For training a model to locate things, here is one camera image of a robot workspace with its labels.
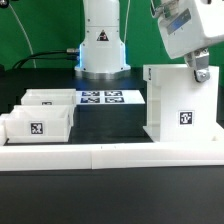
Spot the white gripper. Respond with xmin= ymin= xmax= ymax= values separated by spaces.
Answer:
xmin=150 ymin=0 xmax=224 ymax=83

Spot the white drawer cabinet frame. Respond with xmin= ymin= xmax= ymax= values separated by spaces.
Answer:
xmin=143 ymin=64 xmax=222 ymax=142

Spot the white front drawer box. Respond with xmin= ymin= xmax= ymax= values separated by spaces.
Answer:
xmin=5 ymin=105 xmax=73 ymax=143

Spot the white drawer box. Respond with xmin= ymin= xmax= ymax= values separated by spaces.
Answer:
xmin=21 ymin=89 xmax=76 ymax=106
xmin=5 ymin=105 xmax=73 ymax=143

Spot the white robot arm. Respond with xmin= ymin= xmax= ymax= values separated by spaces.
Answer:
xmin=75 ymin=0 xmax=224 ymax=82

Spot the white rear drawer box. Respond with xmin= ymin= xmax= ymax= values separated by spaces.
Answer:
xmin=21 ymin=89 xmax=76 ymax=106

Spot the paper sheet with markers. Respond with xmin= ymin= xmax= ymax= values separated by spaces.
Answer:
xmin=76 ymin=90 xmax=145 ymax=105

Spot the black cable bundle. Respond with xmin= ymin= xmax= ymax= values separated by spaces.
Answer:
xmin=12 ymin=48 xmax=81 ymax=70

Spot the white front fence rail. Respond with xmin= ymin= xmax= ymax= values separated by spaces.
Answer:
xmin=0 ymin=141 xmax=224 ymax=171

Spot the white fence rail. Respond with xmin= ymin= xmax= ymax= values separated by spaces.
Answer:
xmin=0 ymin=141 xmax=224 ymax=171
xmin=0 ymin=114 xmax=9 ymax=146

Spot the thin white cable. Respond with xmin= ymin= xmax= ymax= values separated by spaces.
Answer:
xmin=7 ymin=2 xmax=38 ymax=69

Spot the white left fence rail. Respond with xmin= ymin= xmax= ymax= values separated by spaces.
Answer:
xmin=0 ymin=114 xmax=9 ymax=146

